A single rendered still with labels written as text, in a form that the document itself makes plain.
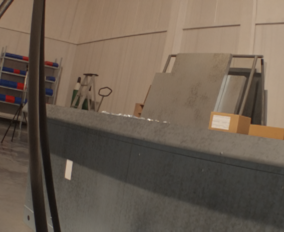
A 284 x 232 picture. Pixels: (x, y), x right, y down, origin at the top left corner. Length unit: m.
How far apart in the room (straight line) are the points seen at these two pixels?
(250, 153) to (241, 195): 0.13
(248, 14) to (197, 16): 1.66
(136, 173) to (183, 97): 3.69
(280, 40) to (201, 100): 2.82
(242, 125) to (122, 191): 0.44
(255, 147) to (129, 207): 0.56
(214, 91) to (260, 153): 3.78
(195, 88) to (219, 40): 3.42
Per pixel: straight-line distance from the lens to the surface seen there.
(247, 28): 7.63
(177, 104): 5.06
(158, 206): 1.29
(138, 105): 7.66
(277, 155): 0.94
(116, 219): 1.45
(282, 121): 6.84
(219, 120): 1.37
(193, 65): 5.14
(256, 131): 1.74
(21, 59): 12.37
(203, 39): 8.63
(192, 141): 1.12
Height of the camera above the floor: 0.63
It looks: 2 degrees up
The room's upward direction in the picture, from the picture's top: 10 degrees clockwise
